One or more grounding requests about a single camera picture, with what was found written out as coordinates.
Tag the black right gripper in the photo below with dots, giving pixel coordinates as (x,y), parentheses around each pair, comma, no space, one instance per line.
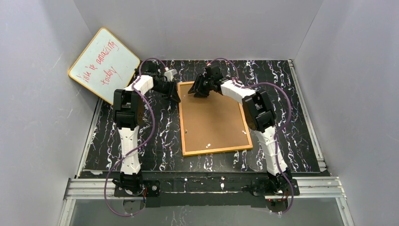
(201,86)

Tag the yellow wooden picture frame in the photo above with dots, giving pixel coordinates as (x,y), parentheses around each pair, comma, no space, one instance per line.
(215,151)

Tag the yellow-rimmed whiteboard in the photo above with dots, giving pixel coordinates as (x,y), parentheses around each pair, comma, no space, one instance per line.
(104,66)

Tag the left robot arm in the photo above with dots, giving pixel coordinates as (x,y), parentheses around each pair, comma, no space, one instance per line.
(128,115)

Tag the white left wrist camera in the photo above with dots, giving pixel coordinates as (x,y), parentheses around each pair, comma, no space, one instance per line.
(169,74)

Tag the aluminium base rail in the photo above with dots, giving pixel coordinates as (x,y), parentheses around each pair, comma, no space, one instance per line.
(210,190)

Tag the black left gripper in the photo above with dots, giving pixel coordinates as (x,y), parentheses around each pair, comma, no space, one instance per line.
(170,90)

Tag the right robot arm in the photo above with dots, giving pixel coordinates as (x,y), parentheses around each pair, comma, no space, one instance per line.
(258,111)

